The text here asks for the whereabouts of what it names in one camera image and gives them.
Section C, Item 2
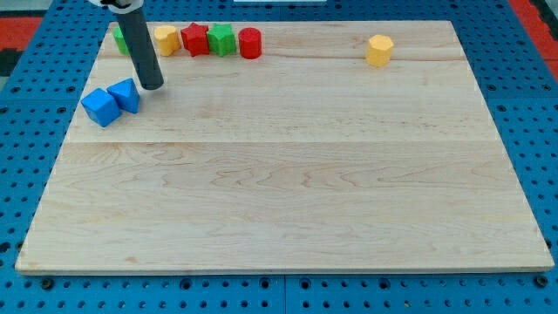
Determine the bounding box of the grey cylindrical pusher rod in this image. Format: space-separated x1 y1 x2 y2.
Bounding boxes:
113 3 164 91

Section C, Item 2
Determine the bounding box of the red star block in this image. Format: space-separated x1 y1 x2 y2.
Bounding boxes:
180 23 210 57

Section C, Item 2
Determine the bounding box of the green star block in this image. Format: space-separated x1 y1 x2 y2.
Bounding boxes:
207 24 236 57

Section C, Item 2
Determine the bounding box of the green block behind rod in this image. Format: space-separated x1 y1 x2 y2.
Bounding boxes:
112 26 129 55

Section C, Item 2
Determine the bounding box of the yellow heart block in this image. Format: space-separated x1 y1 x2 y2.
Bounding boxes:
154 25 181 57

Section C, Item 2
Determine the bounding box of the blue triangle block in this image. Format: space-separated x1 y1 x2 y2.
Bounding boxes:
107 78 140 113

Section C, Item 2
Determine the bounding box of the blue cube block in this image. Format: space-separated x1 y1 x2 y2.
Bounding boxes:
81 88 121 127

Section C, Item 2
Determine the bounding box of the red cylinder block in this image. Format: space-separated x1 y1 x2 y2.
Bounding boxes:
238 27 262 59

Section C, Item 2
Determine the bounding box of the yellow hexagon block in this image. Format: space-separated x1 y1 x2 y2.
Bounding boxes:
365 34 394 67

